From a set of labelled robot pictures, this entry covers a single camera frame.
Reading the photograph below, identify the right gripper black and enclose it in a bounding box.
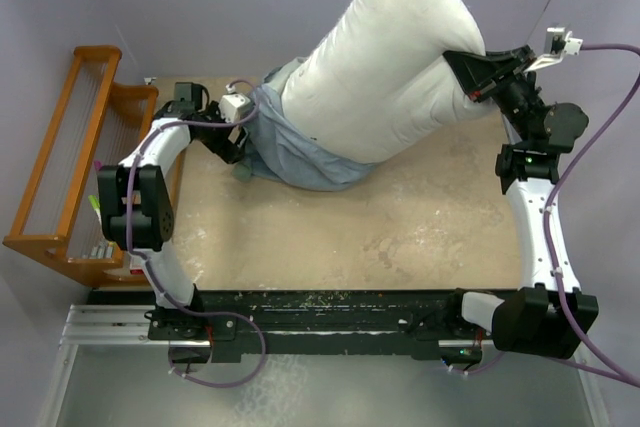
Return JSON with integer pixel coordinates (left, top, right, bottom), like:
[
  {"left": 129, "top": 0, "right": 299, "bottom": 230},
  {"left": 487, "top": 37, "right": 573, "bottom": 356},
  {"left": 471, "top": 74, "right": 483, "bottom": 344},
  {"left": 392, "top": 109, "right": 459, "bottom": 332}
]
[{"left": 446, "top": 44, "right": 546, "bottom": 146}]

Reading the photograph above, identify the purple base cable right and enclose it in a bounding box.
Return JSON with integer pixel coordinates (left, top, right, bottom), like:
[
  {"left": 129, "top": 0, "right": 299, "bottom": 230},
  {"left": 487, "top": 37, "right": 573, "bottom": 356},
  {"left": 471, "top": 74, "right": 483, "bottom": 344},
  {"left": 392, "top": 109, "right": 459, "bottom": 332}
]
[{"left": 439, "top": 351, "right": 506, "bottom": 378}]

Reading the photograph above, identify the orange wooden rack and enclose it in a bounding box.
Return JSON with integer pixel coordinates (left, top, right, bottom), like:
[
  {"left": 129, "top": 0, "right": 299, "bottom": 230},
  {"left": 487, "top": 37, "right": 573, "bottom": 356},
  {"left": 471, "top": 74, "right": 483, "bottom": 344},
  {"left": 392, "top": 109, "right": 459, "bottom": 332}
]
[{"left": 3, "top": 45, "right": 158, "bottom": 289}]

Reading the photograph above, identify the white pillow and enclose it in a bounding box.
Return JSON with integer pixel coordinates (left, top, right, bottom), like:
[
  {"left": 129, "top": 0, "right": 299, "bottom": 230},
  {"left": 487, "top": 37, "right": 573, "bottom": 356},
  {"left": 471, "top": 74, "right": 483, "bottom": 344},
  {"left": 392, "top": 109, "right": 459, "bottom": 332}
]
[{"left": 281, "top": 0, "right": 494, "bottom": 164}]

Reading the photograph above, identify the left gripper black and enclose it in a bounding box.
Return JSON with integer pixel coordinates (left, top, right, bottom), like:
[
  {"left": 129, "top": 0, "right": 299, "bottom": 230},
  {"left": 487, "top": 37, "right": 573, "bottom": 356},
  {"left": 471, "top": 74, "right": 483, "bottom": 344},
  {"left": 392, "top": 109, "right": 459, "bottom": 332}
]
[{"left": 194, "top": 101, "right": 249, "bottom": 164}]

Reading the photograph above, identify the patchwork green beige pillowcase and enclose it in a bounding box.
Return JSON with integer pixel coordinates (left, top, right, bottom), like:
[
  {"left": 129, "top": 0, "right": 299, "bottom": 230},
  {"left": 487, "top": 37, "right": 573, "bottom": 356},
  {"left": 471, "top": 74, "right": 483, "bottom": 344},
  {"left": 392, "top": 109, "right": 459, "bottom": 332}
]
[{"left": 232, "top": 57, "right": 377, "bottom": 192}]

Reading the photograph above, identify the green capped marker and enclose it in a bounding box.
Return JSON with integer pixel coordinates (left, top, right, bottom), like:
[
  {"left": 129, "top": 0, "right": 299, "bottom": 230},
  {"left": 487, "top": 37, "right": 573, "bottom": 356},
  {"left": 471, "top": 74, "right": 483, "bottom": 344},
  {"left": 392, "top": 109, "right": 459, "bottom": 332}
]
[{"left": 88, "top": 195, "right": 101, "bottom": 220}]

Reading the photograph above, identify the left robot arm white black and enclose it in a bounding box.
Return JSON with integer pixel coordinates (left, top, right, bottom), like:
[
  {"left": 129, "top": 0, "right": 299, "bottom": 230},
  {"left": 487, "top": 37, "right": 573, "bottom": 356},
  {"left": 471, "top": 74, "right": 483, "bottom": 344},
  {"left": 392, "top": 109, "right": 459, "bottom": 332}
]
[{"left": 97, "top": 79, "right": 257, "bottom": 339}]

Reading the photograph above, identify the red white small box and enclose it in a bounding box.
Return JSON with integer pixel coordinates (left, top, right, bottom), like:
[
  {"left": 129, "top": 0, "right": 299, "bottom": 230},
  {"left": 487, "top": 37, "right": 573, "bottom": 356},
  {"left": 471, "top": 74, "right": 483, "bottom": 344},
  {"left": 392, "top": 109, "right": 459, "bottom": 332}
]
[{"left": 129, "top": 254, "right": 145, "bottom": 276}]

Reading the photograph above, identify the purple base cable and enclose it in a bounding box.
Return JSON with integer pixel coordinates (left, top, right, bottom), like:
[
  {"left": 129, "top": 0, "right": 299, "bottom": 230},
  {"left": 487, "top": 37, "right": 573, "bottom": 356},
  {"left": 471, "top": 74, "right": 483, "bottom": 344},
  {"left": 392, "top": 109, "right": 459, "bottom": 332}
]
[
  {"left": 439, "top": 351, "right": 506, "bottom": 378},
  {"left": 169, "top": 314, "right": 267, "bottom": 389}
]

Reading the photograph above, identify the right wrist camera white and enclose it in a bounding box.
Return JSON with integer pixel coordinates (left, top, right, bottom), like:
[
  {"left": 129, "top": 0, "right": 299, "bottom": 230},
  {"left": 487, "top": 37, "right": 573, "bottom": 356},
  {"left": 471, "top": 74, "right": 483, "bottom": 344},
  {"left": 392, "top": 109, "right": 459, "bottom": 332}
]
[{"left": 525, "top": 25, "right": 584, "bottom": 73}]

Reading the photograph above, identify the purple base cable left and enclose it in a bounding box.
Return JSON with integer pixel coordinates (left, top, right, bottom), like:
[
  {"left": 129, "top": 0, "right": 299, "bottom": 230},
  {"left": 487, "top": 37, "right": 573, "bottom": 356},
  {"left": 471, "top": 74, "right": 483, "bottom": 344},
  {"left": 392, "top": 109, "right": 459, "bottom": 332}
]
[{"left": 169, "top": 314, "right": 267, "bottom": 389}]

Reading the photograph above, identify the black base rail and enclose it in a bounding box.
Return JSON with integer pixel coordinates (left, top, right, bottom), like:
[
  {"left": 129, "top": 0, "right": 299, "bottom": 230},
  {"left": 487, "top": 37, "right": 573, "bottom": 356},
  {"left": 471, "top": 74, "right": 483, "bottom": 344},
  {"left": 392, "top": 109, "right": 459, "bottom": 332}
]
[{"left": 144, "top": 289, "right": 506, "bottom": 363}]

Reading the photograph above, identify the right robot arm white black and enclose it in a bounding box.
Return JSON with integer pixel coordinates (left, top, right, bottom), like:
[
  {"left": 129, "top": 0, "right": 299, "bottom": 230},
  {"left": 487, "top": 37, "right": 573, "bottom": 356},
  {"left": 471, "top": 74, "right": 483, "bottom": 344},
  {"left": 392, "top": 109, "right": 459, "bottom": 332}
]
[{"left": 444, "top": 46, "right": 599, "bottom": 360}]

